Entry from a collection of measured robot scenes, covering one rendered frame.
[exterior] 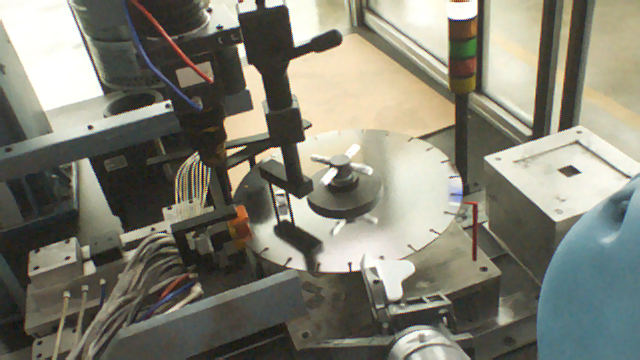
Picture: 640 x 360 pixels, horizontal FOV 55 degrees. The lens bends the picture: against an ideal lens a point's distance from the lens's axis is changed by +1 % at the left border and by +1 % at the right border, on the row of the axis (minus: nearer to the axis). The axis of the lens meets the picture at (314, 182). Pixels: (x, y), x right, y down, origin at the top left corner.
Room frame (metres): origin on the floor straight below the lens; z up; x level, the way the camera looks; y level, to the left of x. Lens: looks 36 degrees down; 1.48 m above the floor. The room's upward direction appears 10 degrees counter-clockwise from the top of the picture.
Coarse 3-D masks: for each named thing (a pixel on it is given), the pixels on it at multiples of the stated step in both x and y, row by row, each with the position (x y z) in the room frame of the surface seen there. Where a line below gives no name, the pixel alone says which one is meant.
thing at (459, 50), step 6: (474, 36) 0.88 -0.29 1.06; (450, 42) 0.89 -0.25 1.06; (456, 42) 0.88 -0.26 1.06; (462, 42) 0.87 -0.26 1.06; (468, 42) 0.88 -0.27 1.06; (474, 42) 0.88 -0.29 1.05; (450, 48) 0.89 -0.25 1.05; (456, 48) 0.88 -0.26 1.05; (462, 48) 0.88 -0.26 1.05; (468, 48) 0.88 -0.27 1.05; (474, 48) 0.88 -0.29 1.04; (450, 54) 0.89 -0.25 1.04; (456, 54) 0.88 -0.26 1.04; (462, 54) 0.88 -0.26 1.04; (468, 54) 0.88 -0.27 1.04; (474, 54) 0.88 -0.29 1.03
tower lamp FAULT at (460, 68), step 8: (448, 56) 0.90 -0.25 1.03; (472, 56) 0.88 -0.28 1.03; (448, 64) 0.90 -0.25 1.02; (456, 64) 0.88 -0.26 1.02; (464, 64) 0.88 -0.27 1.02; (472, 64) 0.88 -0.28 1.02; (448, 72) 0.90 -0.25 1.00; (456, 72) 0.88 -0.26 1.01; (464, 72) 0.88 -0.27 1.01; (472, 72) 0.88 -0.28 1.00
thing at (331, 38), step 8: (328, 32) 0.62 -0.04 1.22; (336, 32) 0.62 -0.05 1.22; (312, 40) 0.62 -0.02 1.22; (320, 40) 0.61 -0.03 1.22; (328, 40) 0.61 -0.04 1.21; (336, 40) 0.61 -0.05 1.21; (296, 48) 0.62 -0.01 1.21; (304, 48) 0.62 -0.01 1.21; (312, 48) 0.62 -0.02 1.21; (320, 48) 0.61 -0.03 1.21; (328, 48) 0.61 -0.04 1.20; (272, 56) 0.62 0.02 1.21; (280, 56) 0.61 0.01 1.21; (288, 56) 0.61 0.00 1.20; (296, 56) 0.61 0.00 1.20
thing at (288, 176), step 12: (288, 156) 0.65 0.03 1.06; (264, 168) 0.69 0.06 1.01; (276, 168) 0.69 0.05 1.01; (288, 168) 0.65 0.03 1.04; (300, 168) 0.65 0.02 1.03; (276, 180) 0.67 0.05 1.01; (288, 180) 0.65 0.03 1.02; (300, 180) 0.65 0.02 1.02; (312, 180) 0.65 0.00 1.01; (288, 192) 0.65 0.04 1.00; (300, 192) 0.63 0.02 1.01
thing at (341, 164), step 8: (352, 152) 0.72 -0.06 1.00; (312, 160) 0.72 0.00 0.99; (320, 160) 0.71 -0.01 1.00; (328, 160) 0.71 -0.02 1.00; (336, 160) 0.70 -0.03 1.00; (344, 160) 0.69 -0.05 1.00; (336, 168) 0.68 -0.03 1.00; (344, 168) 0.68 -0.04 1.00; (352, 168) 0.68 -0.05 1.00; (360, 168) 0.67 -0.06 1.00; (368, 168) 0.67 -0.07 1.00; (328, 176) 0.67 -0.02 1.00; (336, 176) 0.69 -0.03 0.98; (344, 176) 0.68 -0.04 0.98; (320, 184) 0.66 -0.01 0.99
